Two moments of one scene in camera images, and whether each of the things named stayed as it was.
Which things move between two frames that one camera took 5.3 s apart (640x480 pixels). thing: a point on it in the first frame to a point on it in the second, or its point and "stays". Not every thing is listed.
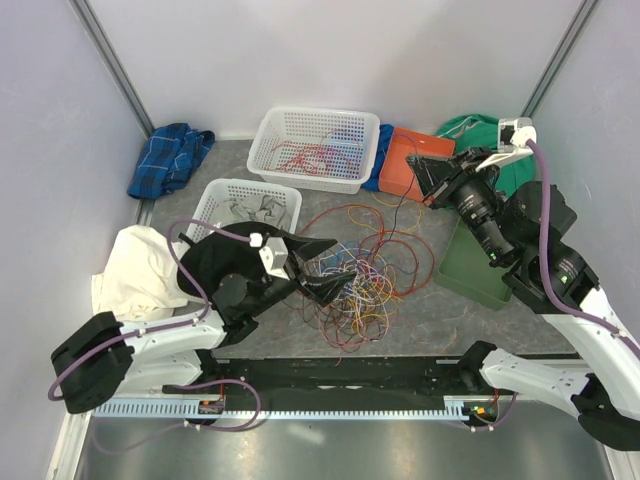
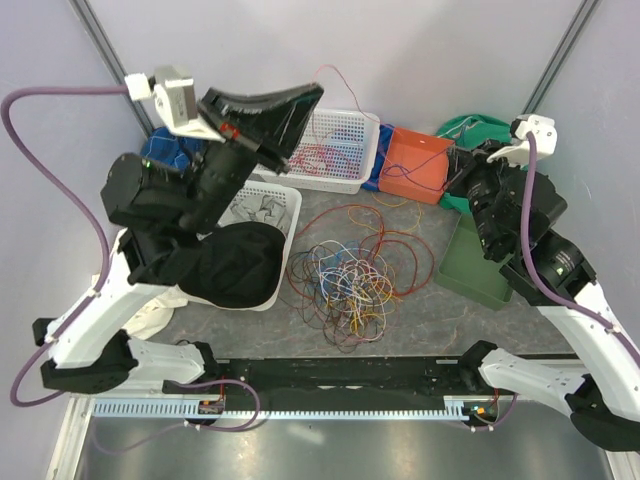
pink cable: [356, 345] to [348, 88]
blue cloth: [385, 133] stays
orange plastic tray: [397, 177] stays
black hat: [233, 251] stays
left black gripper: [321, 288] to [284, 115]
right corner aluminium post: [582, 19] stays
